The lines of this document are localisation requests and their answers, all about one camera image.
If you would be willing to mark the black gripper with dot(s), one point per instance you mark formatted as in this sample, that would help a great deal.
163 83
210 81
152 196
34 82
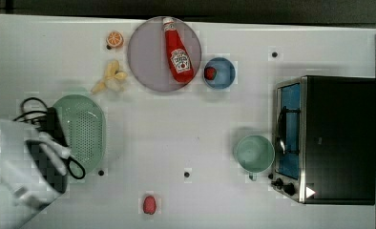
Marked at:
50 124

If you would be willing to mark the green plastic strainer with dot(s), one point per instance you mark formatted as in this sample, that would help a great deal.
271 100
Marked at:
84 125

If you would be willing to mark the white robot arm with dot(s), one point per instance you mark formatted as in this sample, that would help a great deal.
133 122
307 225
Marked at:
33 172

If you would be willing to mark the peeled banana toy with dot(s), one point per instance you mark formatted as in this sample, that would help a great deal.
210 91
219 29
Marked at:
113 79

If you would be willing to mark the orange slice toy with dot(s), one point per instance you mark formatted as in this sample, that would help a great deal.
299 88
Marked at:
114 40

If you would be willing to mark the purple round plate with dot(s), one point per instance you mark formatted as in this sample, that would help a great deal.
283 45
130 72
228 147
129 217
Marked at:
146 54

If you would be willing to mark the red strawberry toy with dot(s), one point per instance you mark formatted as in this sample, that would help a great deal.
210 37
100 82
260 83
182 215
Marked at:
149 205

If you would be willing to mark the red ketchup bottle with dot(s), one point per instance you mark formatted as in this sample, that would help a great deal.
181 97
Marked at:
178 58

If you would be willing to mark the small strawberry in bowl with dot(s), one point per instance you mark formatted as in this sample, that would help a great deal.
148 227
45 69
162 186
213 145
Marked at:
210 73

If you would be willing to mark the blue bowl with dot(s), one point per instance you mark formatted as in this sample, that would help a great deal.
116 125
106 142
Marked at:
225 76

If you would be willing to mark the green mug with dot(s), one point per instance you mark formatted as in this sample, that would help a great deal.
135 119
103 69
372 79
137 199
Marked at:
254 154

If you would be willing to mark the black toaster oven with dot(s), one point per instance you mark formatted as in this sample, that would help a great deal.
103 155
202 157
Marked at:
325 140

